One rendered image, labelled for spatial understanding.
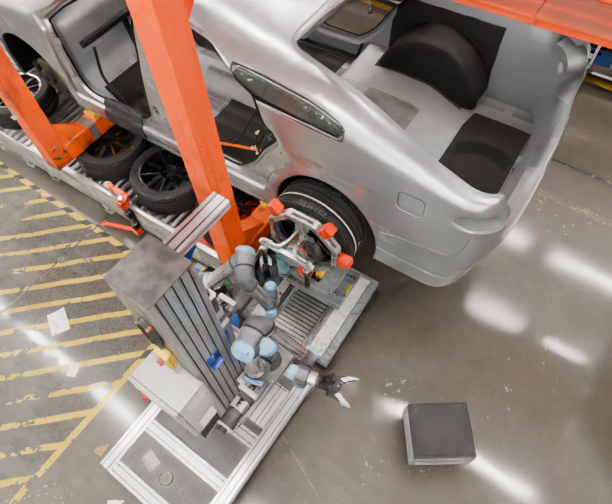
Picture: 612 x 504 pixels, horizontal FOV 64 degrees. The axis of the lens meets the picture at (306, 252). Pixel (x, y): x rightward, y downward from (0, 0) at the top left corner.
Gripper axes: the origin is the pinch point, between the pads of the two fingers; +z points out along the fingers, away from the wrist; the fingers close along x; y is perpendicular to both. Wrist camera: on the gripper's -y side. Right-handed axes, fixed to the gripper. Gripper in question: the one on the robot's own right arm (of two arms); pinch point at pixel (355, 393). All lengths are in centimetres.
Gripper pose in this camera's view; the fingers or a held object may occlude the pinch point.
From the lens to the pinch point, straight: 250.6
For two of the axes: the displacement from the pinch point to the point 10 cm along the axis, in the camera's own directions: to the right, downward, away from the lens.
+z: 9.3, 2.9, -2.1
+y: -0.2, 6.3, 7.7
